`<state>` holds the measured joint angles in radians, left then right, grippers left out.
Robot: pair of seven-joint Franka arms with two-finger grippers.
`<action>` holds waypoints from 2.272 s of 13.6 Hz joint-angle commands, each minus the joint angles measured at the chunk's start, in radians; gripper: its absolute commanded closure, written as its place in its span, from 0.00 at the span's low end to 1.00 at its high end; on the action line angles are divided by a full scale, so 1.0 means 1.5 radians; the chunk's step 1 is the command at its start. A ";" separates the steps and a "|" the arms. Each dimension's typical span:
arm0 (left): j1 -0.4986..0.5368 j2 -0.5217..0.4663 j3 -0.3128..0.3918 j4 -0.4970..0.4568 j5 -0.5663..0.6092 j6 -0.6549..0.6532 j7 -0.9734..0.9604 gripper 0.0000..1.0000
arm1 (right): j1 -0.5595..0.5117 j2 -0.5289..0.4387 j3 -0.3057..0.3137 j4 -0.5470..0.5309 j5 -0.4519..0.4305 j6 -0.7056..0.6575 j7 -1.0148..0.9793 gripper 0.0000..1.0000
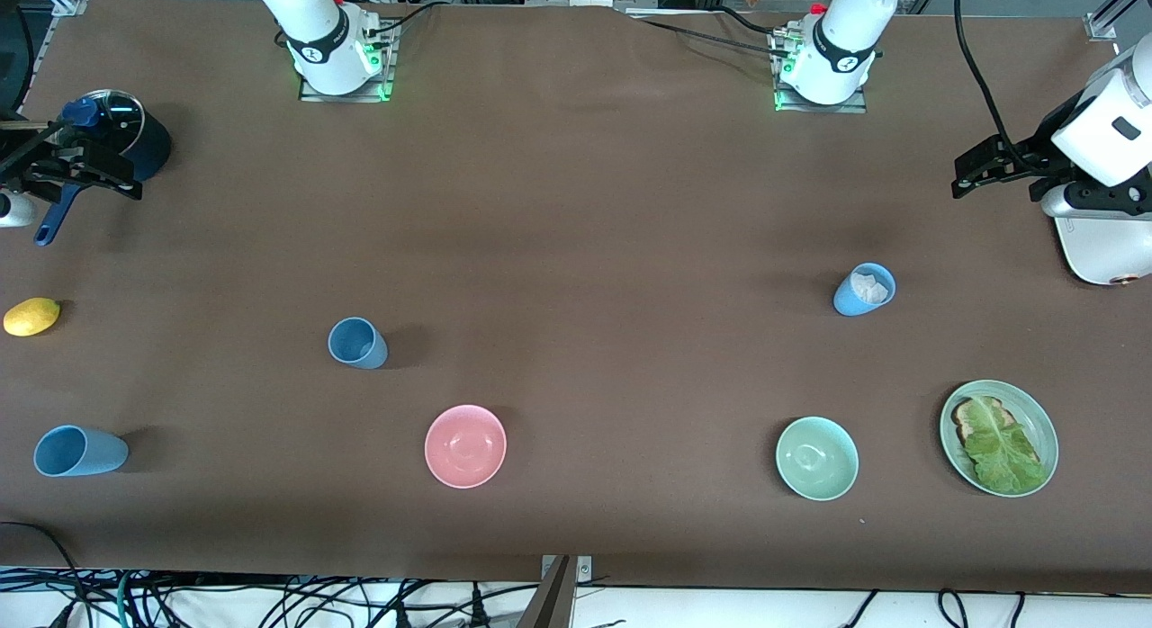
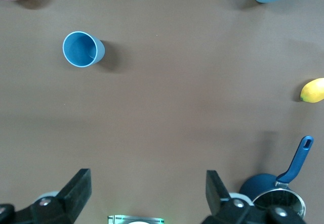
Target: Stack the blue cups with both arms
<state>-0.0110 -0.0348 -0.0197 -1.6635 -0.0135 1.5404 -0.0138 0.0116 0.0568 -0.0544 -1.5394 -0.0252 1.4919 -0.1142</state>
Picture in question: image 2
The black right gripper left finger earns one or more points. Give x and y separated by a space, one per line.
76 193

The yellow lemon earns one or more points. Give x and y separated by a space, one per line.
314 90

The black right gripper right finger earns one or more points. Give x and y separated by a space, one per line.
216 196

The glass lid with blue knob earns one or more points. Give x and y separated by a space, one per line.
278 201

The dark blue saucepan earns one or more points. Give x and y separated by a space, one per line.
296 163

